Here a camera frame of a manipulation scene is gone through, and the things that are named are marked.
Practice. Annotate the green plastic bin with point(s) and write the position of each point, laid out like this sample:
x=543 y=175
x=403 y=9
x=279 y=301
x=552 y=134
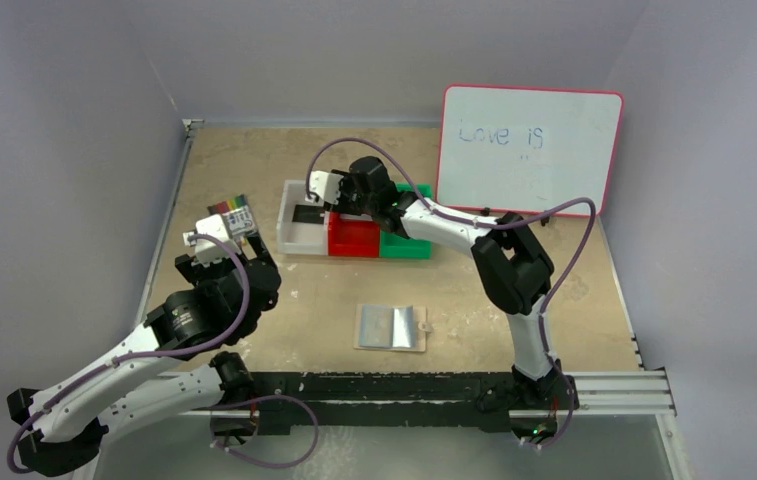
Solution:
x=395 y=247

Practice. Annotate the white plastic bin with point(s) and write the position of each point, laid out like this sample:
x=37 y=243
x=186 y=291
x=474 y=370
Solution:
x=298 y=238

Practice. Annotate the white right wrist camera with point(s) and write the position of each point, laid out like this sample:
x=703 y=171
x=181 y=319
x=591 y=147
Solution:
x=325 y=190

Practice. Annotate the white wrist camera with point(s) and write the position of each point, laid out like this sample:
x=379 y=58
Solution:
x=205 y=239
x=325 y=190

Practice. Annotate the pack of coloured markers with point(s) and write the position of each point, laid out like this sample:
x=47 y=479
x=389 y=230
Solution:
x=237 y=216

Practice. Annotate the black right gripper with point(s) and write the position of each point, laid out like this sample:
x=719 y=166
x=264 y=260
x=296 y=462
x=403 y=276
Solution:
x=343 y=201

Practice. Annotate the red plastic bin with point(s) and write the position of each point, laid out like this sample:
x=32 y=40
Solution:
x=353 y=238

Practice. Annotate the aluminium frame rail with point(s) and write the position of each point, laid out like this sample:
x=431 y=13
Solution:
x=616 y=393

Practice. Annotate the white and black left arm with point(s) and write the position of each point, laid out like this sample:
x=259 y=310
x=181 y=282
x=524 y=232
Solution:
x=177 y=359

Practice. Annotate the pink framed whiteboard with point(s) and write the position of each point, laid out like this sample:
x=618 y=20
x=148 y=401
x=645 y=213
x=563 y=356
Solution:
x=526 y=149

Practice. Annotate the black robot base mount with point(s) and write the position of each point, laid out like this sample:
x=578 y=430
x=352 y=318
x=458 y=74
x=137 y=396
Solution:
x=275 y=402

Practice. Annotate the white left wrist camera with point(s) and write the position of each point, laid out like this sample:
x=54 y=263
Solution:
x=205 y=239

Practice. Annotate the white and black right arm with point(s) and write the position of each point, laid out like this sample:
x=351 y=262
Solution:
x=513 y=267

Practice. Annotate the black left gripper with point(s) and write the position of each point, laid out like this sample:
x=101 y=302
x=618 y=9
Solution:
x=253 y=258

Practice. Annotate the black card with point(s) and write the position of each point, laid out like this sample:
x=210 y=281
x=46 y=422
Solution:
x=308 y=214

